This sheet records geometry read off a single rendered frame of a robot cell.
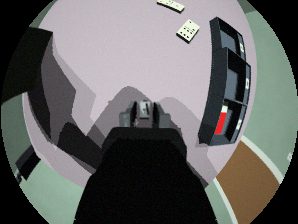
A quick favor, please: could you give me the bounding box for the white domino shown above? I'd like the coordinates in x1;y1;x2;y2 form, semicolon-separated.
176;20;199;42
157;0;185;13

